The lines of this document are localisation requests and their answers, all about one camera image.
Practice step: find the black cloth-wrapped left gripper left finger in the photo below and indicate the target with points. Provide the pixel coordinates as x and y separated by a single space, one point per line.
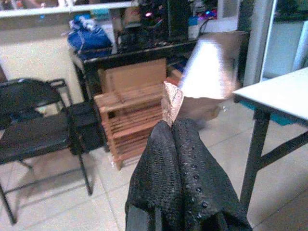
156 173

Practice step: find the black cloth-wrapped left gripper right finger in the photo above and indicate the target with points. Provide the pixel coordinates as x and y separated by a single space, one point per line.
202 173

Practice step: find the white paper takeaway box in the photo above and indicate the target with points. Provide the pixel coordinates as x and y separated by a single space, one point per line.
204 67

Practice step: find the wooden slatted rack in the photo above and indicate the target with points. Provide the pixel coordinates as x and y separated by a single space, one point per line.
130 120

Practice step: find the flat brown cardboard box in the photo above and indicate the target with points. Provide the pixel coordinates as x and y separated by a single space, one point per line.
134 74

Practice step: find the white table with black legs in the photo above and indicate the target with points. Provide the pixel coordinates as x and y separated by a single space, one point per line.
284 93

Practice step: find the black desk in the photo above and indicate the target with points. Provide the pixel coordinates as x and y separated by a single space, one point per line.
134 54

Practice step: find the black folding chair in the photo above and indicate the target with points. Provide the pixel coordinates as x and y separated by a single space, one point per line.
36 137

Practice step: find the blue bag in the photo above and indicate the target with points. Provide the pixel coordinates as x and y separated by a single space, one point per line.
89 38

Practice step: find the black computer tower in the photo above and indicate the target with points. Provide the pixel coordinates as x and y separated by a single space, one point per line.
178 19

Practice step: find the white door frame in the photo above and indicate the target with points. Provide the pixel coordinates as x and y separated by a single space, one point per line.
264 36

